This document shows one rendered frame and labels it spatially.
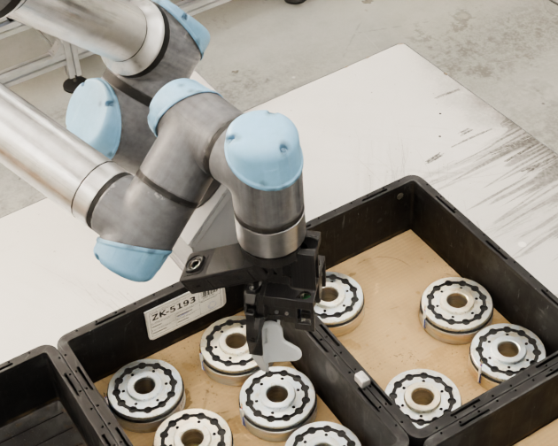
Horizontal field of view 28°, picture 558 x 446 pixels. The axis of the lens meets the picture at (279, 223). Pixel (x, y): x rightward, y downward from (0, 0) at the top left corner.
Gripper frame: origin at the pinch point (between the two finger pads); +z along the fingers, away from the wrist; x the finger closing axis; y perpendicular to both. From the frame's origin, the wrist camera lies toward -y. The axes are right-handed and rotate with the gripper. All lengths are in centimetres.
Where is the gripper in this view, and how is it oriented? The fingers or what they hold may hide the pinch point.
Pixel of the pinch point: (265, 344)
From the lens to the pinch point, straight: 136.6
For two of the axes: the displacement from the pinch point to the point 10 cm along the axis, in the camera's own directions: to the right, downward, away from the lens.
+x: 2.2, -7.2, 6.6
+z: 0.6, 6.9, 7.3
